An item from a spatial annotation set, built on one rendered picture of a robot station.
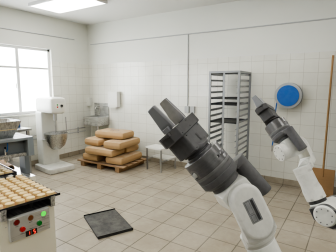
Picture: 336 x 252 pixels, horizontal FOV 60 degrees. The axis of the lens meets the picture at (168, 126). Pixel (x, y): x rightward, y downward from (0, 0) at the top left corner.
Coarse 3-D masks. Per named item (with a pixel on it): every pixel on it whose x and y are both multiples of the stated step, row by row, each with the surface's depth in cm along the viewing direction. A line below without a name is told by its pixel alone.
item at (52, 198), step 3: (0, 177) 242; (3, 177) 237; (54, 195) 186; (48, 198) 186; (51, 198) 185; (54, 198) 187; (42, 201) 193; (45, 201) 190; (48, 201) 187; (51, 201) 186; (54, 201) 187; (48, 204) 187; (51, 204) 186; (54, 204) 187
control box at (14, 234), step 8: (40, 208) 183; (48, 208) 184; (16, 216) 172; (24, 216) 173; (40, 216) 181; (48, 216) 185; (8, 224) 168; (24, 224) 174; (32, 224) 178; (48, 224) 185; (8, 232) 169; (16, 232) 171; (24, 232) 174; (32, 232) 178
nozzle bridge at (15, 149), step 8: (16, 136) 244; (24, 136) 245; (32, 136) 245; (0, 144) 234; (8, 144) 239; (16, 144) 244; (24, 144) 246; (32, 144) 245; (0, 152) 235; (8, 152) 240; (16, 152) 244; (24, 152) 244; (32, 152) 246; (24, 160) 252; (24, 168) 254
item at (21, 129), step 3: (18, 129) 482; (21, 129) 486; (24, 129) 491; (27, 129) 495; (30, 129) 500; (27, 132) 499; (30, 156) 507; (9, 159) 539; (30, 159) 507; (9, 162) 523; (12, 162) 523; (15, 162) 523; (18, 162) 523; (30, 162) 508; (15, 165) 504; (18, 165) 504; (30, 165) 508; (30, 168) 508; (30, 171) 509
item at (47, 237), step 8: (16, 208) 183; (24, 208) 183; (32, 208) 183; (8, 216) 171; (0, 224) 167; (0, 232) 167; (40, 232) 185; (48, 232) 189; (0, 240) 168; (8, 240) 171; (16, 240) 174; (24, 240) 178; (32, 240) 182; (40, 240) 186; (48, 240) 190; (0, 248) 168; (8, 248) 171; (16, 248) 175; (24, 248) 178; (32, 248) 182; (40, 248) 186; (48, 248) 190
